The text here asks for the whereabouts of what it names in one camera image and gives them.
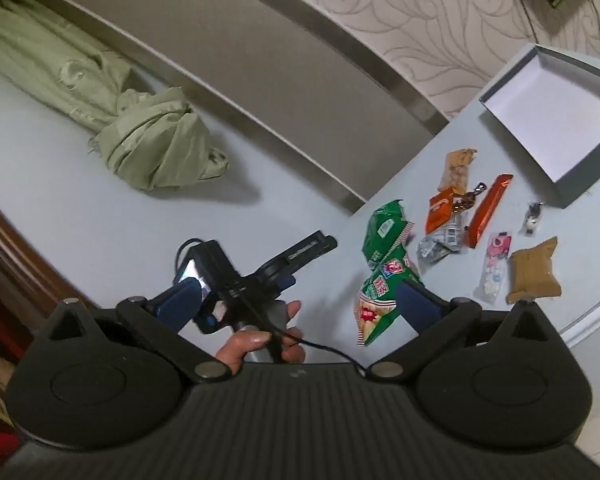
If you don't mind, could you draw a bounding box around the small clear-wrapped candy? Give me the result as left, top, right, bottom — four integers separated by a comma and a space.
524, 201, 546, 237

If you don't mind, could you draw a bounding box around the person's left hand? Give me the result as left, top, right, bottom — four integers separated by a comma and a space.
215, 301, 308, 376

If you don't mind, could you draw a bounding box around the long orange stick packet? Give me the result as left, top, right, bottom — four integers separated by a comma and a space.
464, 173, 515, 250

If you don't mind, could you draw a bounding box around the pale green bundled cloth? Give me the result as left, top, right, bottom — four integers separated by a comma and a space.
0, 0, 229, 192

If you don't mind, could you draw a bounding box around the tan brown snack packet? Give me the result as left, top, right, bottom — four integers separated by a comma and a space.
506, 236, 563, 305

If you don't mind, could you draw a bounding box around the plain green snack bag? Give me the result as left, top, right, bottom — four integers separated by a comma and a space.
362, 199, 415, 268

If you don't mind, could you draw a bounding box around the pink and white candy packet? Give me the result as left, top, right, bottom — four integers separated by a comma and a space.
474, 230, 513, 306

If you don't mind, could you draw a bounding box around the silver foil snack packet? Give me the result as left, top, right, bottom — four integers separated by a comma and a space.
417, 222, 466, 263

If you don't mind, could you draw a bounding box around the dark wooden furniture edge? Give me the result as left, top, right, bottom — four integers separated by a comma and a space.
0, 187, 101, 361

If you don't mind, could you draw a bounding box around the green cracker picture bag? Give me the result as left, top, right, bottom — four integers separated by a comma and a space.
356, 255, 423, 347

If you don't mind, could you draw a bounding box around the dark gripper cable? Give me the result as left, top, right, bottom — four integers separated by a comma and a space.
172, 237, 368, 376

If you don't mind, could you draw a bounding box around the black television cable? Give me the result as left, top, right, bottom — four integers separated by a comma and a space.
509, 0, 540, 45
581, 0, 600, 57

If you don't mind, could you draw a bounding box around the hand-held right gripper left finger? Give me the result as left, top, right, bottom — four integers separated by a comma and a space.
32, 277, 231, 386

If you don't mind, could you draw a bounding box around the grey cardboard box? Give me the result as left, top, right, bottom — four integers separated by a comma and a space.
480, 44, 600, 208

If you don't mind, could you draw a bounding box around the clear peanut bag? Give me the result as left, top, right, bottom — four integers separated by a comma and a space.
439, 147, 478, 196

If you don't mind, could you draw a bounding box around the orange square snack packet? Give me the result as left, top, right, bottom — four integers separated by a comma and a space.
426, 190, 468, 236

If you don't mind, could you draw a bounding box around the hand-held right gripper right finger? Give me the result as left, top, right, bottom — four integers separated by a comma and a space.
367, 279, 563, 386

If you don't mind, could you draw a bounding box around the brown twist-wrapped candy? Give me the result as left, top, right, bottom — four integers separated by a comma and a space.
452, 182, 487, 213

